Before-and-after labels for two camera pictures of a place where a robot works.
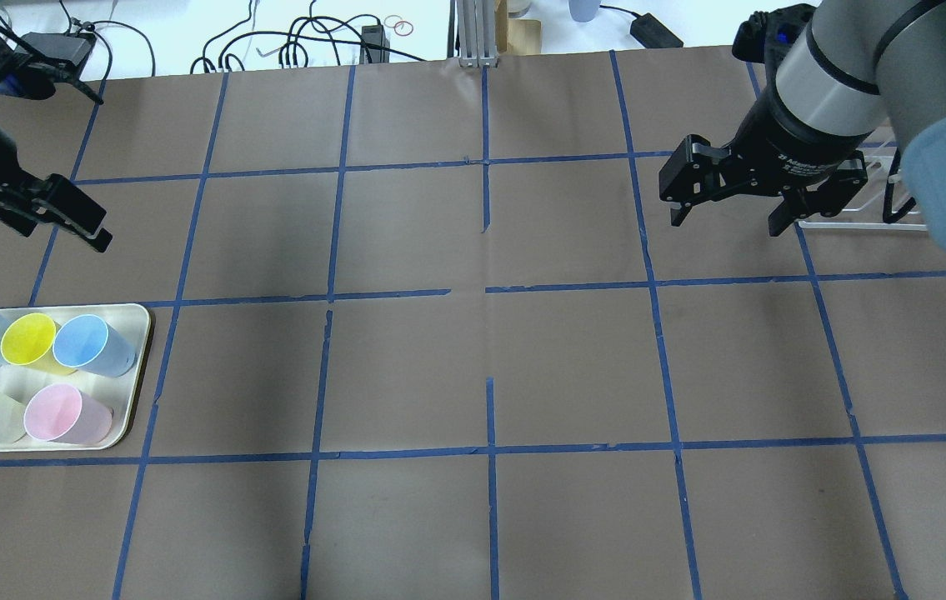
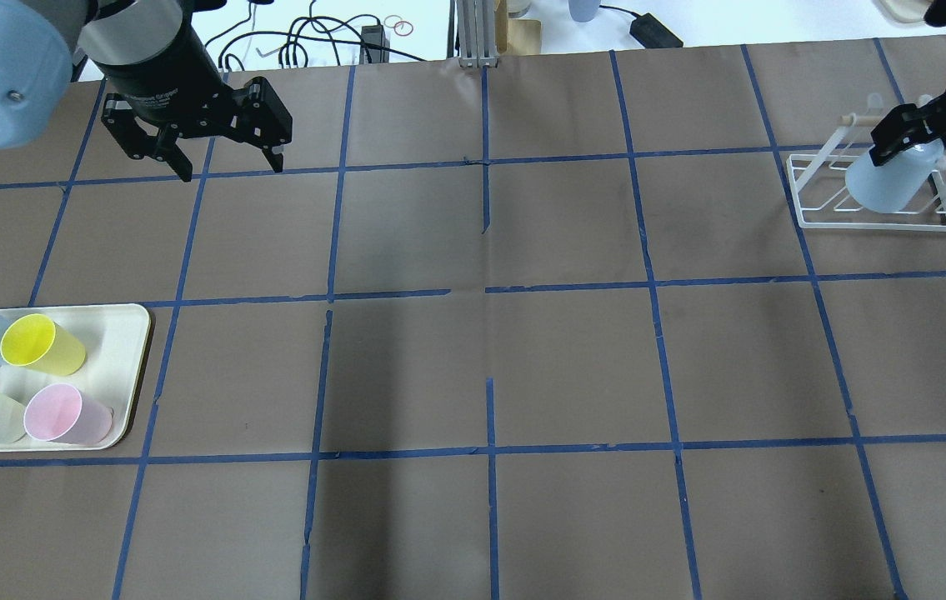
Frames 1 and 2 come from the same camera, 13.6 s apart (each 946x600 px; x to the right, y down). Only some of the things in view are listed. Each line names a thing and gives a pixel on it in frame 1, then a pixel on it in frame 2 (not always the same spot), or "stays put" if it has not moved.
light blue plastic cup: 84,342 → 892,187
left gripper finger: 71,202 → 275,160
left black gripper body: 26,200 → 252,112
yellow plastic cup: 28,340 stays put
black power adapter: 651,33 stays put
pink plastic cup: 63,413 stays put
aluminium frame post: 477,33 stays put
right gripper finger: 678,213 → 904,128
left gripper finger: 100,242 → 178,162
